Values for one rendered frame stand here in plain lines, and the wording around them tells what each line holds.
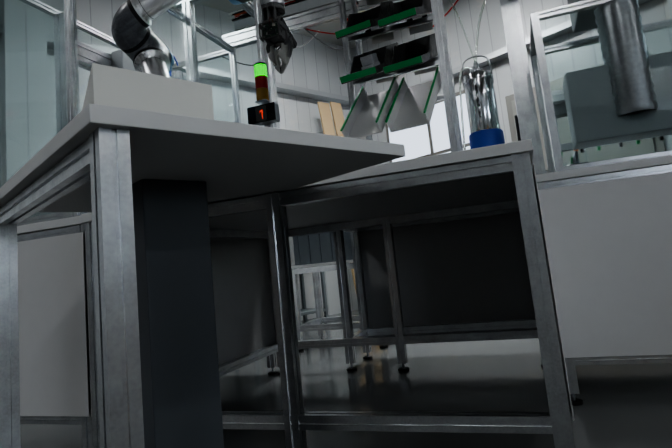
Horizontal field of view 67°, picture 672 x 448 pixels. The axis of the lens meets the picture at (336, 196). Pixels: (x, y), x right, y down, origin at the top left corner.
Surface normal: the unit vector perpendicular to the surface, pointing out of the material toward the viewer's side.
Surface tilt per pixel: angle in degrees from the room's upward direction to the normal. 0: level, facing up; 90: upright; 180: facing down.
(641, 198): 90
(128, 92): 90
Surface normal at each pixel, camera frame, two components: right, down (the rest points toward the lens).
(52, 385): -0.35, -0.09
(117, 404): 0.67, -0.17
